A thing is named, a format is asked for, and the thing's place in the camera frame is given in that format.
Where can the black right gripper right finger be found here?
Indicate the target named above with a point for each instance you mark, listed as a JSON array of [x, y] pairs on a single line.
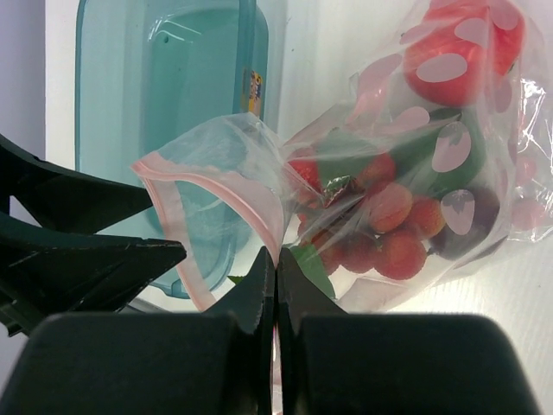
[[333, 362]]

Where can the green fake lime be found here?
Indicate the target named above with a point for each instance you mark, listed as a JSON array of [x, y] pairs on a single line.
[[439, 158]]

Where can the dark purple fake plum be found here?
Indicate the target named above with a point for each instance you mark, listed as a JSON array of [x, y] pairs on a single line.
[[469, 214]]

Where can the red strawberry bunch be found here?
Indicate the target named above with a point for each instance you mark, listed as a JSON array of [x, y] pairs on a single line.
[[338, 178]]

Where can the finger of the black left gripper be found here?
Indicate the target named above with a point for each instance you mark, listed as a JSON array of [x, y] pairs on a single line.
[[65, 200], [45, 272]]

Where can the red yellow fake apple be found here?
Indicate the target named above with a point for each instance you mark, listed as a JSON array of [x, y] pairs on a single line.
[[469, 43]]

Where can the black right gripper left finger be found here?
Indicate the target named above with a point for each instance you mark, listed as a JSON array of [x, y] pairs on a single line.
[[214, 362]]

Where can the blue transparent plastic tray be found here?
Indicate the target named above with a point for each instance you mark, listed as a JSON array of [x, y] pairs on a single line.
[[148, 71]]

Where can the clear pink zip top bag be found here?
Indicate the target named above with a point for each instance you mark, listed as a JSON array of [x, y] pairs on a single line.
[[203, 184]]

